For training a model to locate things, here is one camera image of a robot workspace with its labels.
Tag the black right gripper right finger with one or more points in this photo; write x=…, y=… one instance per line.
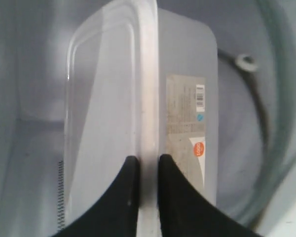
x=183, y=211

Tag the glass turntable plate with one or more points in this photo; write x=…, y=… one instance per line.
x=275, y=135

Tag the white Midea microwave oven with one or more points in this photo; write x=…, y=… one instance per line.
x=34, y=40

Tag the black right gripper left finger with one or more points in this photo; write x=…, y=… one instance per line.
x=115, y=214

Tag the clear plastic lidded container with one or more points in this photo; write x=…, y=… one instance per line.
x=142, y=81

